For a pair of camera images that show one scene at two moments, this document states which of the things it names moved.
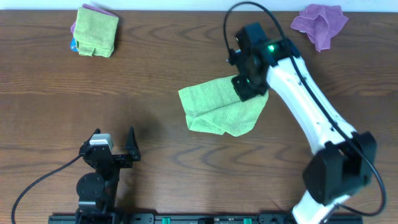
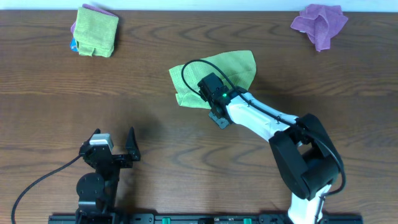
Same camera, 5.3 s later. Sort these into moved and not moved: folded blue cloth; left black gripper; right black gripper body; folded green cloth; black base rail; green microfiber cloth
Moved: right black gripper body; green microfiber cloth
Not moved: left black gripper; folded blue cloth; black base rail; folded green cloth
